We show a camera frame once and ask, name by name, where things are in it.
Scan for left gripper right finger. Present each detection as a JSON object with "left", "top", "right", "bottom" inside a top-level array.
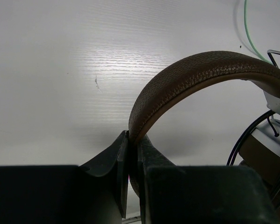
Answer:
[{"left": 137, "top": 137, "right": 278, "bottom": 224}]

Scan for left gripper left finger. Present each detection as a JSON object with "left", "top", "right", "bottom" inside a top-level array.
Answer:
[{"left": 0, "top": 131, "right": 129, "bottom": 224}]

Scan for brown silver headphones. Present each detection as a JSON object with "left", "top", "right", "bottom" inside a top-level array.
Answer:
[{"left": 129, "top": 51, "right": 280, "bottom": 211}]

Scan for green headphone cable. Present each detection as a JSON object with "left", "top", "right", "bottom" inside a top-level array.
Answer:
[{"left": 244, "top": 0, "right": 275, "bottom": 65}]

